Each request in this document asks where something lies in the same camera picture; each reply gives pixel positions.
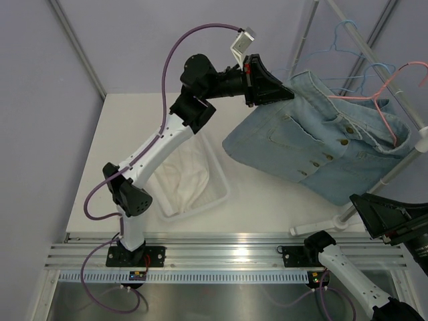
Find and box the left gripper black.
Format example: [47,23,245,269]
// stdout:
[201,52,293,106]

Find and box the aluminium mounting rail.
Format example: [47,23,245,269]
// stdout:
[44,232,408,270]

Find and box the denim skirt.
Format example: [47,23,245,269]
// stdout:
[222,71,411,206]

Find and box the pink wire hanger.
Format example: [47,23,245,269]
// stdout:
[327,60,428,148]

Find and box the metal clothes rack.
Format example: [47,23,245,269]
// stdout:
[289,0,428,237]

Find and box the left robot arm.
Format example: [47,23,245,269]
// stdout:
[102,53,294,268]

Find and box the blue wire hanger front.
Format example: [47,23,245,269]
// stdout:
[272,19,364,73]

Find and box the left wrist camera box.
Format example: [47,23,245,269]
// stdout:
[230,27,256,69]

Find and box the slotted cable duct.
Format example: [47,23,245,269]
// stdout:
[58,270,310,285]

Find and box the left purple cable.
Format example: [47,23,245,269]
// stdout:
[80,23,242,315]

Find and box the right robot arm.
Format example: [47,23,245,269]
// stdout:
[276,193,427,320]

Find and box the blue wire hanger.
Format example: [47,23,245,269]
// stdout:
[272,19,364,73]
[338,63,397,97]

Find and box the white plastic basket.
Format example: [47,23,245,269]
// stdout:
[145,133,230,222]

